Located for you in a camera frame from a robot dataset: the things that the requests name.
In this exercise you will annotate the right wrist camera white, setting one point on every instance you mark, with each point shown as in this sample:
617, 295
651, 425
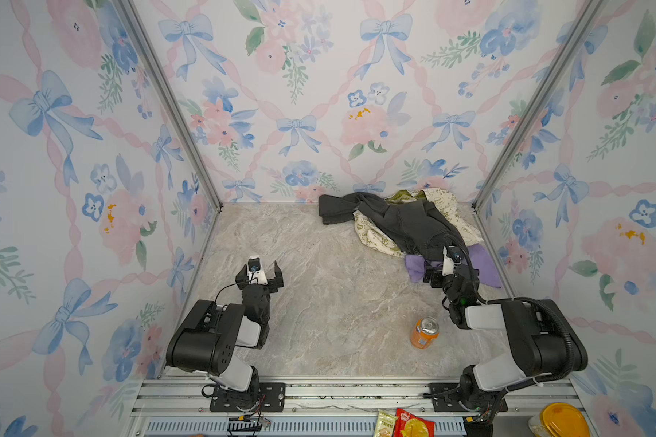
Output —
452, 258

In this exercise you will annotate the black jeans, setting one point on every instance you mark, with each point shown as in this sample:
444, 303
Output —
418, 227

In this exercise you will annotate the orange soda can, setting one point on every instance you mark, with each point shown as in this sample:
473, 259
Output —
425, 332

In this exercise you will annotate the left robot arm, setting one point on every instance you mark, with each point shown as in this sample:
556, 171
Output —
207, 339

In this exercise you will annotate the green snack packet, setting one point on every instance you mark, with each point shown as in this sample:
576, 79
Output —
385, 424

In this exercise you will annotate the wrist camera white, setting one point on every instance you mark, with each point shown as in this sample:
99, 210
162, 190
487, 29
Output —
452, 258
256, 271

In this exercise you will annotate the corner aluminium post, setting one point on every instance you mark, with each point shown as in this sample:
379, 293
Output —
579, 29
150, 60

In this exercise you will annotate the left corner aluminium post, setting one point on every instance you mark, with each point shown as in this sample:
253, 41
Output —
150, 60

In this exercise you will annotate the red snack packet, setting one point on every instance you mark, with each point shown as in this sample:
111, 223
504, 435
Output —
409, 425

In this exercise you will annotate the yellow lidded container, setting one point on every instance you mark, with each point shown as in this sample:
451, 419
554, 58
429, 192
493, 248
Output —
559, 420

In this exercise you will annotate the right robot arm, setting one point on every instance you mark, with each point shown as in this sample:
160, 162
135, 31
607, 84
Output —
542, 346

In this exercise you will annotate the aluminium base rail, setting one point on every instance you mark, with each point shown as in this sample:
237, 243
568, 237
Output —
180, 405

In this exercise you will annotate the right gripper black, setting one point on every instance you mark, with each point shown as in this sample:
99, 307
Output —
445, 277

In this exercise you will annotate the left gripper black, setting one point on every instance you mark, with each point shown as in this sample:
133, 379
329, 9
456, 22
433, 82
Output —
259, 285

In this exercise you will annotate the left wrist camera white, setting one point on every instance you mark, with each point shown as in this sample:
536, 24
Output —
256, 271

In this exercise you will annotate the right corner aluminium post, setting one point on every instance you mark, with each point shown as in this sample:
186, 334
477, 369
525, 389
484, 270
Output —
579, 29

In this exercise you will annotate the olive green cloth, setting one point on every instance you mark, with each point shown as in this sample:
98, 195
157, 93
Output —
401, 197

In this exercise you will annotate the purple cloth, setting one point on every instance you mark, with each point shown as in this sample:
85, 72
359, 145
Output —
416, 266

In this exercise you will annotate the cream green-printed cloth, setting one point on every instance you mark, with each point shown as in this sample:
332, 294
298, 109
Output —
460, 214

